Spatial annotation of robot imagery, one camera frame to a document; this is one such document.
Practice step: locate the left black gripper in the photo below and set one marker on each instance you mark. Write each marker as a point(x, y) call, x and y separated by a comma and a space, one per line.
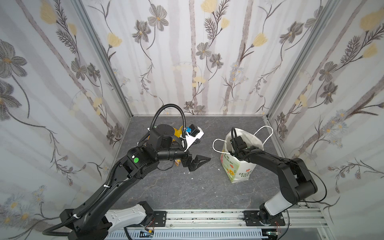
point(190, 160)

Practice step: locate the yellow snack packet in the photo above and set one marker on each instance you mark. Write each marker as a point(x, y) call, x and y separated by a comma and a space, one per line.
point(179, 132)

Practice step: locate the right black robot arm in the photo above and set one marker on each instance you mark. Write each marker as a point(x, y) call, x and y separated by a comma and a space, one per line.
point(295, 179)

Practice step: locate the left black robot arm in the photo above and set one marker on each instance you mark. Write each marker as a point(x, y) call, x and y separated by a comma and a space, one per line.
point(90, 221)

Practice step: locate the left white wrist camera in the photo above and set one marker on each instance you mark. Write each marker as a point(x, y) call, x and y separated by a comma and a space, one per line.
point(191, 134)

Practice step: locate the white vented cable duct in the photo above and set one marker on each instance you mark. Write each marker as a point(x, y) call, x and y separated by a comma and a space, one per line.
point(196, 234)

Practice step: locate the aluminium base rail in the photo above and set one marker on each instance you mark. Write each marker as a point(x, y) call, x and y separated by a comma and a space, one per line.
point(212, 219)

